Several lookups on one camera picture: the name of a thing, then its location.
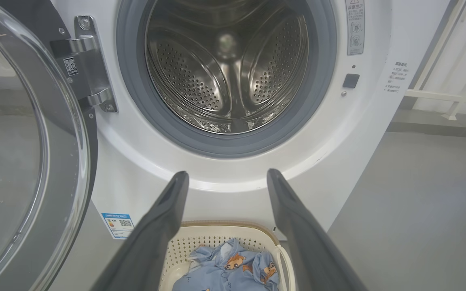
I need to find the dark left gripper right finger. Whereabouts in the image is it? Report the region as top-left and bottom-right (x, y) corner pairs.
(267, 169), (368, 291)

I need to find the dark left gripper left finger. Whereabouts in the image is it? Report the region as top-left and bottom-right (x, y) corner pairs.
(91, 171), (189, 291)

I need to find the blue cartoon print garment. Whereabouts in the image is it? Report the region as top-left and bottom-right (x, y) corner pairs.
(172, 238), (280, 291)

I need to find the black round glass washer door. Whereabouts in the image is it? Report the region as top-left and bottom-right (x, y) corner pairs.
(0, 0), (98, 291)

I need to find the cream perforated laundry basket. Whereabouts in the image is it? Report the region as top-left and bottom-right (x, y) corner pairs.
(158, 220), (296, 291)

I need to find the white front-load washing machine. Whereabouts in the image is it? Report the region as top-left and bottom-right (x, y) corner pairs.
(51, 0), (452, 291)

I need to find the grey rubber door gasket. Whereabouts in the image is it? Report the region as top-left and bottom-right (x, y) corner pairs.
(116, 0), (337, 158)

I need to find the silver metal door hinge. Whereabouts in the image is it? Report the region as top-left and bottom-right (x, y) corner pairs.
(51, 15), (118, 114)

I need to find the blue white energy label sticker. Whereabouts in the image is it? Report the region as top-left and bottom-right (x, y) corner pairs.
(102, 213), (135, 240)

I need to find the perforated steel washer drum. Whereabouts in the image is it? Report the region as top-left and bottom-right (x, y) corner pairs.
(146, 0), (309, 134)

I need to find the small QR code sticker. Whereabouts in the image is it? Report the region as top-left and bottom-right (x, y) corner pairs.
(63, 57), (80, 76)

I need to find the grey warning instruction sticker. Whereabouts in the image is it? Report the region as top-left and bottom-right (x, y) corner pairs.
(345, 0), (365, 56)

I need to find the white metal railing frame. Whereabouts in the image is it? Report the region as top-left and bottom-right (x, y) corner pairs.
(405, 0), (466, 121)

